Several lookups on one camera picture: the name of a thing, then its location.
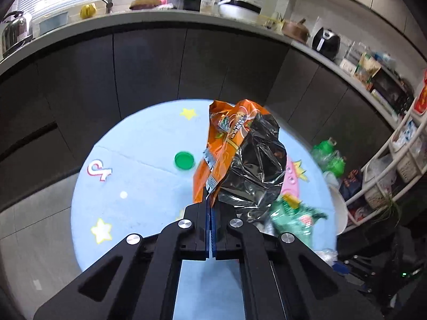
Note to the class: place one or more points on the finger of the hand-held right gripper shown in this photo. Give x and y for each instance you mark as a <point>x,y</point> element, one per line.
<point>340,268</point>

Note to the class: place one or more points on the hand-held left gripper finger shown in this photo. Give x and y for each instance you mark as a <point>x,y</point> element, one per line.
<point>208,236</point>
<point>214,240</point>

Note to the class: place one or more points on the white trash bin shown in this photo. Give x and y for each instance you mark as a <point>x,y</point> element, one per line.
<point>341,206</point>

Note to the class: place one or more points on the orange snack bag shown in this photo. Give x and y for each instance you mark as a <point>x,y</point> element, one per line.
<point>230,133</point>

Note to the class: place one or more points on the crumpled clear plastic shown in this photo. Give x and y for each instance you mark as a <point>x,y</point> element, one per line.
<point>325,255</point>

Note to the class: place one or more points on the green snack packet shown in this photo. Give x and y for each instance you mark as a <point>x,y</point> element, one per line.
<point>293,216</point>

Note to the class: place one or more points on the thin green plant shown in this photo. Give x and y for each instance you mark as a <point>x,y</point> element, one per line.
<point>390,203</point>

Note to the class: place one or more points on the green bottle cap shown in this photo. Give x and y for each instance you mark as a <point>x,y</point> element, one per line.
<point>183,160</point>

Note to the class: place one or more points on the white woven basket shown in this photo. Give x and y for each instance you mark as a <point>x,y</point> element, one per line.
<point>408,168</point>
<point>375,193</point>

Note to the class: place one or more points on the dark blue bag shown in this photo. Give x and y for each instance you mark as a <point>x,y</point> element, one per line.
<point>352,181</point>

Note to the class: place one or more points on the blue printed tablecloth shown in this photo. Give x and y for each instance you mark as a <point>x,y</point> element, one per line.
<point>140,180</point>

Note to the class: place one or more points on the green plastic bottle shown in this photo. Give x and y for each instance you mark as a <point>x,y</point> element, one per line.
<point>325,151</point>
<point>335,165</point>

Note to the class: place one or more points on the white storage rack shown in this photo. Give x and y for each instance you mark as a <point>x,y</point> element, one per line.
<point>377,170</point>

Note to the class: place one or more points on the dark base cabinets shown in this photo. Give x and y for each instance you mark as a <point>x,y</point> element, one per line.
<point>150,66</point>

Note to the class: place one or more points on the black microwave oven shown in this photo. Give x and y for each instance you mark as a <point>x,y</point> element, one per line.
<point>390,90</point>

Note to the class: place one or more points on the green printed food bag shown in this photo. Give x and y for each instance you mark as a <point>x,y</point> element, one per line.
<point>367,70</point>

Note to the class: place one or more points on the grey kitchen countertop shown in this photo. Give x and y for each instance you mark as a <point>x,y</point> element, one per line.
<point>166,18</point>

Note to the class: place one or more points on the brown cooking pot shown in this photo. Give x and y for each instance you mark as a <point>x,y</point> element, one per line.
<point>295,30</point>

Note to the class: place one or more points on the black air fryer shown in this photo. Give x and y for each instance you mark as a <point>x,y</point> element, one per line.
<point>325,43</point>

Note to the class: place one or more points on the white rice cooker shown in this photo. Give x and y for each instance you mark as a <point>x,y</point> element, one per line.
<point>238,6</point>

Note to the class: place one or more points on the black box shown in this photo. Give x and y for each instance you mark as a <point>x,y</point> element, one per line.
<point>191,2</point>

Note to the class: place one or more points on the yellow round object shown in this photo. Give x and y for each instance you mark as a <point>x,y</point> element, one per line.
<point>87,11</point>

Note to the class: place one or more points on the blue basin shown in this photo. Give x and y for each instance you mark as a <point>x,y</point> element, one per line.
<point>53,23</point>

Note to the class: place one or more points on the steel kettle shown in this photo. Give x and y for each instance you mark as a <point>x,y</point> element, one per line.
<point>15,30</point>

